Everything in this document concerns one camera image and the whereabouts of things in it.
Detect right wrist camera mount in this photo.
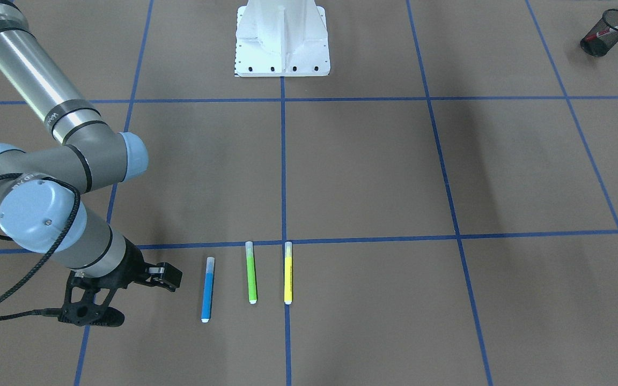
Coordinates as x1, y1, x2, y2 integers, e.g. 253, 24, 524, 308
57, 273, 125, 328

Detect blue highlighter pen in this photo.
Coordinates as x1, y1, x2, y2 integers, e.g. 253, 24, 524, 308
200, 256, 215, 323

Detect yellow highlighter pen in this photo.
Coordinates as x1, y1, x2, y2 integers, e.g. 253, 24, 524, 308
283, 241, 293, 306

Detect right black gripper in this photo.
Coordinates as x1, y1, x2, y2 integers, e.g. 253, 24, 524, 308
70, 244, 182, 293

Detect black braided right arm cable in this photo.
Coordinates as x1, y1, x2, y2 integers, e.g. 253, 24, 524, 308
0, 172, 82, 322

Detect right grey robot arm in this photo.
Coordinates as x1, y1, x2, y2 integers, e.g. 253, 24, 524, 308
0, 1, 148, 253

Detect black mesh pen cup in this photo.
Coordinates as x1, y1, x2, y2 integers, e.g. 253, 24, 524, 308
580, 8, 618, 58

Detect green highlighter pen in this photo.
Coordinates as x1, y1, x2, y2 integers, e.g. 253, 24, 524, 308
245, 240, 258, 305

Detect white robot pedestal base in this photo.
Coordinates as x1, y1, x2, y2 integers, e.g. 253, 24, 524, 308
234, 1, 331, 78

